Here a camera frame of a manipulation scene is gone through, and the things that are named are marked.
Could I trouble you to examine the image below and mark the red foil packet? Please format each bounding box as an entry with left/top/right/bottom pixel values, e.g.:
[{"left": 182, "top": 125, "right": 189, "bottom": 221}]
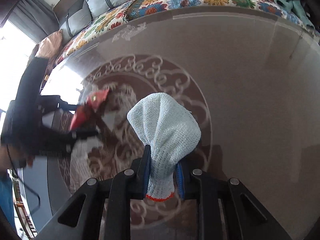
[{"left": 69, "top": 88, "right": 110, "bottom": 131}]

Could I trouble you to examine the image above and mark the white glove orange cuff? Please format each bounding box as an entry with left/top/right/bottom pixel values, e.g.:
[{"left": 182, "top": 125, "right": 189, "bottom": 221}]
[{"left": 127, "top": 93, "right": 201, "bottom": 202}]

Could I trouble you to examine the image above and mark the blue sleeved left forearm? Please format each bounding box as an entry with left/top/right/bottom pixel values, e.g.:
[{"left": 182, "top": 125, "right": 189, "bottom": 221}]
[{"left": 0, "top": 171, "right": 16, "bottom": 231}]

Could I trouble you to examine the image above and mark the person left hand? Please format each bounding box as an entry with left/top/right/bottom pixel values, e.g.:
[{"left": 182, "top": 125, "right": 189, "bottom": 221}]
[{"left": 0, "top": 145, "right": 35, "bottom": 172}]

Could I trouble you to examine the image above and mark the white cardboard box tray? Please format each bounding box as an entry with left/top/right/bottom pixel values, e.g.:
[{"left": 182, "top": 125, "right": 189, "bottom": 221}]
[{"left": 22, "top": 157, "right": 53, "bottom": 232}]

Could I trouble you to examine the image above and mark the pink blanket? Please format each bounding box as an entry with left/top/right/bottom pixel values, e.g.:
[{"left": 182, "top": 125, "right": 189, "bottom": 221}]
[{"left": 27, "top": 29, "right": 62, "bottom": 71}]

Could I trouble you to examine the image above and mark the grey curtain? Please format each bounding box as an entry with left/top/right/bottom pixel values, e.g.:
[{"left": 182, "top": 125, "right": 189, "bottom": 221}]
[{"left": 8, "top": 0, "right": 59, "bottom": 43}]

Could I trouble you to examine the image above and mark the wooden chair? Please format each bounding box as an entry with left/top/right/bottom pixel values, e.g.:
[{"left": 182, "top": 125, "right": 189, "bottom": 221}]
[{"left": 11, "top": 177, "right": 37, "bottom": 239}]

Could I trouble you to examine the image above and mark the grey cushion far left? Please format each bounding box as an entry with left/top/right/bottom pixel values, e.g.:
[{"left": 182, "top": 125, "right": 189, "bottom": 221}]
[{"left": 59, "top": 0, "right": 92, "bottom": 45}]

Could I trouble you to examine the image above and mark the floral sofa cover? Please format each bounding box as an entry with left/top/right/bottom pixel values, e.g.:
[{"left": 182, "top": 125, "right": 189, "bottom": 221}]
[{"left": 55, "top": 0, "right": 319, "bottom": 64}]

